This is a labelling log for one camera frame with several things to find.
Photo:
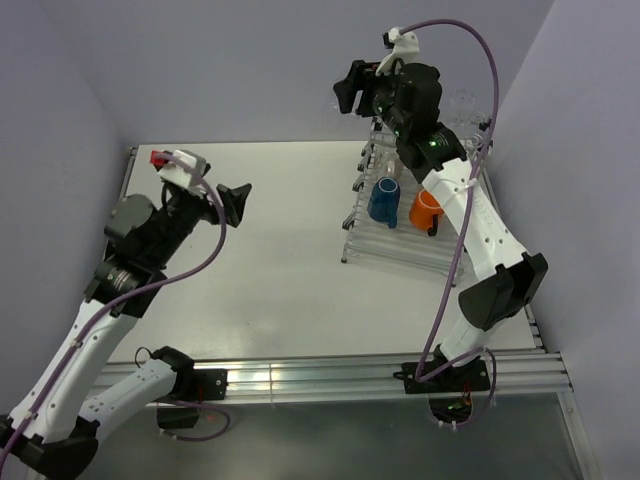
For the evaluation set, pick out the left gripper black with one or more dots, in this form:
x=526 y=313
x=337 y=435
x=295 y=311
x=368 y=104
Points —
x=210 y=213

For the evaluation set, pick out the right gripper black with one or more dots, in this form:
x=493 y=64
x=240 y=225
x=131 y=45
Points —
x=346 y=89

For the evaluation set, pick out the clear glass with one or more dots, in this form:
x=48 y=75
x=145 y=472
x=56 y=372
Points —
x=335 y=103
x=459 y=111

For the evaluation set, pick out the dark blue cup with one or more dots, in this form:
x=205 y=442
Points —
x=383 y=202

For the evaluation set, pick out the orange plastic mug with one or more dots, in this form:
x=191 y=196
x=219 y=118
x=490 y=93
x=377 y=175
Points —
x=426 y=213

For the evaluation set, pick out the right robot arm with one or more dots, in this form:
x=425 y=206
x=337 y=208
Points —
x=507 y=275

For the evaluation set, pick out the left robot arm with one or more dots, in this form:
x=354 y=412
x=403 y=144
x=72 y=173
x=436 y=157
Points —
x=57 y=428

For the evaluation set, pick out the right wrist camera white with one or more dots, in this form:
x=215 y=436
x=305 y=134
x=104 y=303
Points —
x=401 y=46

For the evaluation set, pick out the metal wire dish rack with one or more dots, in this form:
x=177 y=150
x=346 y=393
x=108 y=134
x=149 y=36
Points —
x=405 y=245

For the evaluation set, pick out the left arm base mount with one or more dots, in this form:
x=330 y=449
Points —
x=200 y=385

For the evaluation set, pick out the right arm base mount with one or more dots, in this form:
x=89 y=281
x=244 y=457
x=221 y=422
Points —
x=458 y=383

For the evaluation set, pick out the aluminium mounting rail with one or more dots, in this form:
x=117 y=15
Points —
x=362 y=378

